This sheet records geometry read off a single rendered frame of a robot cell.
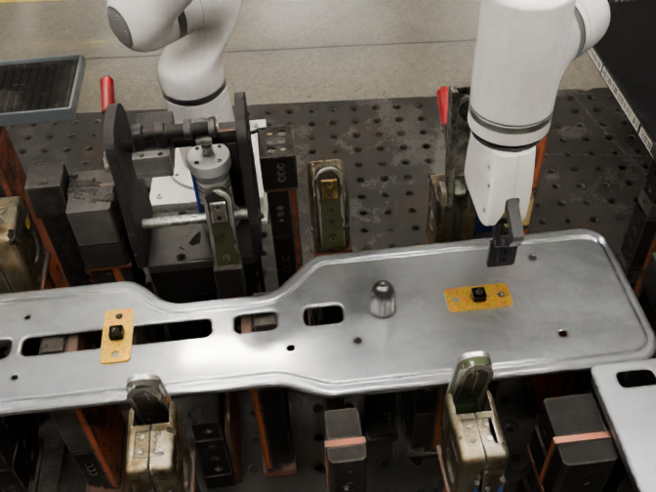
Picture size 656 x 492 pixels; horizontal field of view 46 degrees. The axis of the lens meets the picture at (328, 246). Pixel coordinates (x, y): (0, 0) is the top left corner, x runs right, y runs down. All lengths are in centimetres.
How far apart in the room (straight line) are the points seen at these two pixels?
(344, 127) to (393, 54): 158
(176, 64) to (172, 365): 62
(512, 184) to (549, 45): 16
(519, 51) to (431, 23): 280
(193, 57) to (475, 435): 85
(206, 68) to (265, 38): 208
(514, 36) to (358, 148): 102
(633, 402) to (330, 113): 108
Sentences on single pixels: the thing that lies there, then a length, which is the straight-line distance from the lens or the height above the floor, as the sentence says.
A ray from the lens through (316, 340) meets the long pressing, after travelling 97.
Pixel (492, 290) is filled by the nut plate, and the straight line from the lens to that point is 103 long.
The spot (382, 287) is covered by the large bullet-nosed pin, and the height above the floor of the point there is 105.
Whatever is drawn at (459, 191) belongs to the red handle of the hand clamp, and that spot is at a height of 107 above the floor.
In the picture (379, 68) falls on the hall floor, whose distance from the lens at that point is 323.
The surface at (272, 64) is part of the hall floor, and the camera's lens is 329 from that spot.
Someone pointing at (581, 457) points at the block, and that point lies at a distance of 94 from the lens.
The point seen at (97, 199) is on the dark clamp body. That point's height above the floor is 108.
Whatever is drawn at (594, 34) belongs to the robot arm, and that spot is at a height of 137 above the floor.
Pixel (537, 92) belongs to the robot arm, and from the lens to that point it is 77.
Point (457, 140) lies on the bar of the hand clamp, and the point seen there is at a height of 114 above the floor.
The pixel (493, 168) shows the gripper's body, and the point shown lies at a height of 126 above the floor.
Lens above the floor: 178
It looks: 46 degrees down
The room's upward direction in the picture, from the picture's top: 3 degrees counter-clockwise
